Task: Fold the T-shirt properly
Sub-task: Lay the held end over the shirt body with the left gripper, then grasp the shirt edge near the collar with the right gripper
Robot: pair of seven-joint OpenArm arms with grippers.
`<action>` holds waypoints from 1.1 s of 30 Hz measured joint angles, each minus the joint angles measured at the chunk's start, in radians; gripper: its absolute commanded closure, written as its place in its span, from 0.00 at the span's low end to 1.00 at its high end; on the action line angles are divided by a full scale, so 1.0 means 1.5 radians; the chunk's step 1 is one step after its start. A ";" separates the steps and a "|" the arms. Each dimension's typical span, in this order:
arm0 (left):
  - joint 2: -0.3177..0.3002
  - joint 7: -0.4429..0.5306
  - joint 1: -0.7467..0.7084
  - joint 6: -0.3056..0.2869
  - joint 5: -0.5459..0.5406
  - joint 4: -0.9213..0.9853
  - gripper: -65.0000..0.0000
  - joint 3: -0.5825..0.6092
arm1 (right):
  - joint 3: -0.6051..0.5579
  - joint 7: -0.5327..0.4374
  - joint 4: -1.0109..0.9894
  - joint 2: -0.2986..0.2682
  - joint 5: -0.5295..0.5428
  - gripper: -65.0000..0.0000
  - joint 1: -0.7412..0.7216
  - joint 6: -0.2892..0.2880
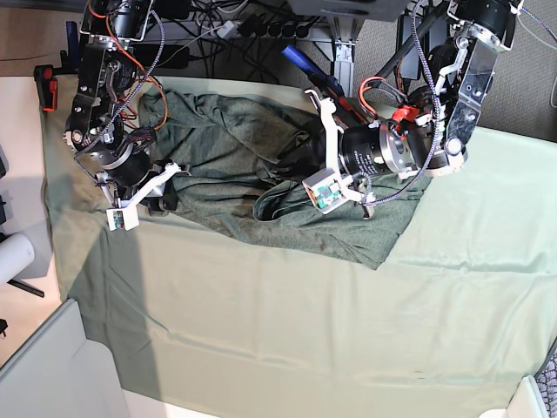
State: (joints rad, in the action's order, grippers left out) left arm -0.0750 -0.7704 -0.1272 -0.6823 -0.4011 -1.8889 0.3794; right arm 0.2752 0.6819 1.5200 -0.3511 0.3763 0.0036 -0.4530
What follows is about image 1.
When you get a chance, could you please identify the red black table clamp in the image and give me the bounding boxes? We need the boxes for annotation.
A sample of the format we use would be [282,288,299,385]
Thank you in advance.
[33,65,57,112]

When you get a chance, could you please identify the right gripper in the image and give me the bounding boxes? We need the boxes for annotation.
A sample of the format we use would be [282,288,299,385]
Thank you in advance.
[96,160,191,216]

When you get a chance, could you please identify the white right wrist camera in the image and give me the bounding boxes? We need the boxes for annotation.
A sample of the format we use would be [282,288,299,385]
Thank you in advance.
[106,206,139,231]

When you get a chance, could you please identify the blue orange clamp tool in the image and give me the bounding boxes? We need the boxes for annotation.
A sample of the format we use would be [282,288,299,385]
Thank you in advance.
[282,44,367,127]

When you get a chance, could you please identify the light green table cloth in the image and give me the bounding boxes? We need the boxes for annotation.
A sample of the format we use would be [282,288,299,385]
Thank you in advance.
[42,76,556,417]

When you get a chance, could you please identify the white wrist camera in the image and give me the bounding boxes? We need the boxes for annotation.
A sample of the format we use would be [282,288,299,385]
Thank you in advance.
[302,168,348,214]
[106,206,139,231]

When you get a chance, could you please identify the white cylinder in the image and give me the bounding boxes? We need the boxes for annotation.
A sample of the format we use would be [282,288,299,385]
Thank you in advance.
[0,233,35,285]

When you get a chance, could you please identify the black power brick on floor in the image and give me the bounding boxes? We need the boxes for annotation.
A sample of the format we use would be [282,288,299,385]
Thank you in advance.
[156,44,191,70]

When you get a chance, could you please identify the white power strip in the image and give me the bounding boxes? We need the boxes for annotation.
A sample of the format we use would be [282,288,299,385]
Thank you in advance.
[200,16,332,42]

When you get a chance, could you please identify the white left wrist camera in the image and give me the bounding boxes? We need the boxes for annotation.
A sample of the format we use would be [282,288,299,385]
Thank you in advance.
[302,168,348,214]

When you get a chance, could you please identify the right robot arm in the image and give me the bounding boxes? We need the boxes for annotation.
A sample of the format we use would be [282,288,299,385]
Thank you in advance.
[65,1,185,219]

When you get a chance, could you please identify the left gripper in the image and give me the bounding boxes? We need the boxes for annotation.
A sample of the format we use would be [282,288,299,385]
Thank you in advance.
[273,89,379,218]

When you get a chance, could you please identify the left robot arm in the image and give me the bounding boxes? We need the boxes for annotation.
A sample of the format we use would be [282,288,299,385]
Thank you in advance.
[274,1,523,218]

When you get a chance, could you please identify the green T-shirt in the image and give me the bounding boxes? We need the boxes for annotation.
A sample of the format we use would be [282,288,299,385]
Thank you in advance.
[138,91,430,269]

